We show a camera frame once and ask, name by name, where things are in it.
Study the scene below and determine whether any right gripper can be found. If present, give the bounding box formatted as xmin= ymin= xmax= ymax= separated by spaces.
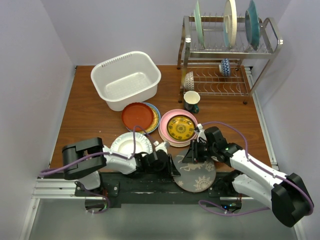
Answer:
xmin=181 ymin=139 xmax=217 ymax=164

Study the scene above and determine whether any grey reindeer plate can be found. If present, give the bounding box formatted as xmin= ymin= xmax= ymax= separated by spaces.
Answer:
xmin=173 ymin=149 xmax=217 ymax=193

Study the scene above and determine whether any yellow patterned plate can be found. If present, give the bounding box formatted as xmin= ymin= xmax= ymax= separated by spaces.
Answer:
xmin=166 ymin=115 xmax=196 ymax=142

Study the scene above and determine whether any pink plate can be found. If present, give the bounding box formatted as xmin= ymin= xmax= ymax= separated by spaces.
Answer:
xmin=159 ymin=109 xmax=198 ymax=144

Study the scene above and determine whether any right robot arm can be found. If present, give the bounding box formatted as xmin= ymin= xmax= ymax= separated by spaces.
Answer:
xmin=183 ymin=124 xmax=315 ymax=228

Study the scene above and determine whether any white plastic bin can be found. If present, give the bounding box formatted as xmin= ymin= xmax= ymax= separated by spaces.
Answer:
xmin=90 ymin=51 xmax=162 ymax=112

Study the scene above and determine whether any beige plate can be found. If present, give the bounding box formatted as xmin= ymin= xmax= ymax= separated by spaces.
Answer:
xmin=158 ymin=119 xmax=197 ymax=148

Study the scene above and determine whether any blue rimmed yellow plate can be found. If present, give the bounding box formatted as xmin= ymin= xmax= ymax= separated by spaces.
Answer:
xmin=141 ymin=102 xmax=161 ymax=134

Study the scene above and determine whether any dark green mug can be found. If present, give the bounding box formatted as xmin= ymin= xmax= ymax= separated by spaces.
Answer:
xmin=183 ymin=90 xmax=201 ymax=114

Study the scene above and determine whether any white scalloped plate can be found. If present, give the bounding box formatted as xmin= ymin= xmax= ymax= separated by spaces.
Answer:
xmin=110 ymin=132 xmax=153 ymax=155

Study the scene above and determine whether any red fluted plate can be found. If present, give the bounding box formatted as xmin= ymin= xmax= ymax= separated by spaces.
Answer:
xmin=121 ymin=102 xmax=154 ymax=130

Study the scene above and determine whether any patterned bowl in rack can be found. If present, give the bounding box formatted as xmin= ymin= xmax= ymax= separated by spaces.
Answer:
xmin=184 ymin=71 xmax=195 ymax=91

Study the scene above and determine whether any blue zigzag cup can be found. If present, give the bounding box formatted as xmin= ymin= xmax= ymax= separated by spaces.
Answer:
xmin=219 ymin=58 xmax=231 ymax=77

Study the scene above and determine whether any steel dish rack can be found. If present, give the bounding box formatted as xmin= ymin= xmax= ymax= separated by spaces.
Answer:
xmin=177 ymin=15 xmax=284 ymax=104

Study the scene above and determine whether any cream speckled plate in rack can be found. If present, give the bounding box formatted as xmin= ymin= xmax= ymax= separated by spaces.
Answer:
xmin=223 ymin=0 xmax=237 ymax=49

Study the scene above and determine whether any mint green plate in rack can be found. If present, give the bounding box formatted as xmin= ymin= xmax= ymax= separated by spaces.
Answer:
xmin=193 ymin=0 xmax=206 ymax=50

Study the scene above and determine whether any teal plate in rack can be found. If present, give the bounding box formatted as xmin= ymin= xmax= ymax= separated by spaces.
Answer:
xmin=244 ymin=0 xmax=260 ymax=51

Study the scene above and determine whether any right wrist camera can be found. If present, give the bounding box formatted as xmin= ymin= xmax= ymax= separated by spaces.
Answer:
xmin=194 ymin=123 xmax=207 ymax=142

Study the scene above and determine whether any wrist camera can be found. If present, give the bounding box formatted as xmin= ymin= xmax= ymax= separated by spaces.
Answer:
xmin=194 ymin=123 xmax=207 ymax=142
xmin=153 ymin=141 xmax=170 ymax=154

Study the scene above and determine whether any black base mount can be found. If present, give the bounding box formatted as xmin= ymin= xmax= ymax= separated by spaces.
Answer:
xmin=75 ymin=172 xmax=245 ymax=212

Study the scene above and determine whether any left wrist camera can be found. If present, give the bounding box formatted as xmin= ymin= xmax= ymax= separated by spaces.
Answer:
xmin=153 ymin=141 xmax=170 ymax=154

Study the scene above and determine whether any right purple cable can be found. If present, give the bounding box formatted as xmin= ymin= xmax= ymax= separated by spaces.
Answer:
xmin=197 ymin=121 xmax=315 ymax=216

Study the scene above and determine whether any purple cable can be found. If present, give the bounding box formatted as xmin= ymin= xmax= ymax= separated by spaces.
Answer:
xmin=39 ymin=125 xmax=157 ymax=215
xmin=197 ymin=121 xmax=315 ymax=216

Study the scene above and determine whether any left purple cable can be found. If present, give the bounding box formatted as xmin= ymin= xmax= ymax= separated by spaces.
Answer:
xmin=39 ymin=125 xmax=157 ymax=215

